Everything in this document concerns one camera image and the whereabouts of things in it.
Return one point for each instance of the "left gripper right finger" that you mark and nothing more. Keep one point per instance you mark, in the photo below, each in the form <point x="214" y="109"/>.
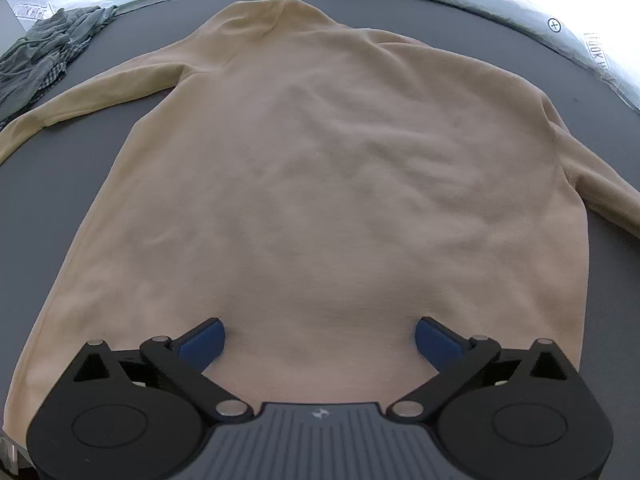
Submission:
<point x="458" y="361"/>

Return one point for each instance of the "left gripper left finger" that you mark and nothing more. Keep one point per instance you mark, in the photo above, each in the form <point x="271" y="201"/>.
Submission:
<point x="182" y="362"/>

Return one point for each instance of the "beige long-sleeve sweater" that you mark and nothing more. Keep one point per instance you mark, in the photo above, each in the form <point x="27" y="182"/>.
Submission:
<point x="319" y="188"/>

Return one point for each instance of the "grey checked crumpled garment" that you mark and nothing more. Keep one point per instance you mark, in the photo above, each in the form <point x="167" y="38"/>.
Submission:
<point x="40" y="59"/>

